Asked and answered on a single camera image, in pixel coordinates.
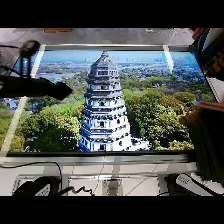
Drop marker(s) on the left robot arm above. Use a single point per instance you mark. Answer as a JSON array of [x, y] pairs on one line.
[[36, 187]]

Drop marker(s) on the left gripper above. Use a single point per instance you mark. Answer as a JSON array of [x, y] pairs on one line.
[[40, 87]]

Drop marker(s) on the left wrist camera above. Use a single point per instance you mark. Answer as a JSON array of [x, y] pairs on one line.
[[30, 48]]

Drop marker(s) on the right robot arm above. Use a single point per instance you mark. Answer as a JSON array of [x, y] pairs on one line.
[[190, 182]]

